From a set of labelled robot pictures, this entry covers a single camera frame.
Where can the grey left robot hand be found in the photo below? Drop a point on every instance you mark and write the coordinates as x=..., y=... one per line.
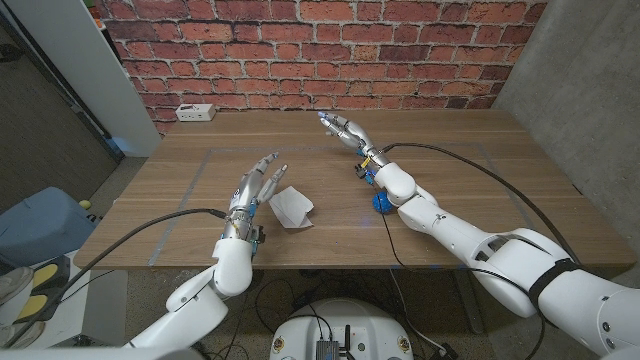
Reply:
x=247, y=197

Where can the grey table leg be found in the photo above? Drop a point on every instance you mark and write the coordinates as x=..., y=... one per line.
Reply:
x=472, y=322

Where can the blue spiky ball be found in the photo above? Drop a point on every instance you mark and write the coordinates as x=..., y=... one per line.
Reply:
x=380, y=204

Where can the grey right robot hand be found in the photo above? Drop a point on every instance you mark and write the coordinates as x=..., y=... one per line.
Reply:
x=357, y=135

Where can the black mat with yellow footprints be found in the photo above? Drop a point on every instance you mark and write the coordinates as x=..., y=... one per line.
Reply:
x=44, y=274

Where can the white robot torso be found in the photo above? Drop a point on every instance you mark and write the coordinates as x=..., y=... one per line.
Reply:
x=370, y=325

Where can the blue-grey plastic bin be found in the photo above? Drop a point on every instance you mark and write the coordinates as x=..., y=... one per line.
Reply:
x=40, y=225

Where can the white floor board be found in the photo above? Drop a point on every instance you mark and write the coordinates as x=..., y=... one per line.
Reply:
x=107, y=325

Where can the yellow-green tennis ball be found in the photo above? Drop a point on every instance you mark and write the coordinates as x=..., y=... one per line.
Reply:
x=85, y=204

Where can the white upright panel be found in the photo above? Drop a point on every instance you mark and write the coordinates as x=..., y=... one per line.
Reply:
x=85, y=65

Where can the red brick printed backdrop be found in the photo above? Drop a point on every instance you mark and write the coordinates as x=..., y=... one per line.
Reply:
x=320, y=50

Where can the grey sneaker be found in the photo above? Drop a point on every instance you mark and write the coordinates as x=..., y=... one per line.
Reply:
x=32, y=341
x=12, y=285

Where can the white power strip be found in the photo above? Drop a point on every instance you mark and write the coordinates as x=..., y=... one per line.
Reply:
x=195, y=112

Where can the small grey electronics box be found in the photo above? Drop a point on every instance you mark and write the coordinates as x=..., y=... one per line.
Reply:
x=328, y=350

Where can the black stub antenna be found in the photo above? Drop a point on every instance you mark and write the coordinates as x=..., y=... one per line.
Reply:
x=348, y=340

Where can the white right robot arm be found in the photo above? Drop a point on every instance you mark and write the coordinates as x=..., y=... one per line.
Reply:
x=475, y=235

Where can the white receipt paper strip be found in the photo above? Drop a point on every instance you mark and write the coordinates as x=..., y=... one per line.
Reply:
x=292, y=207

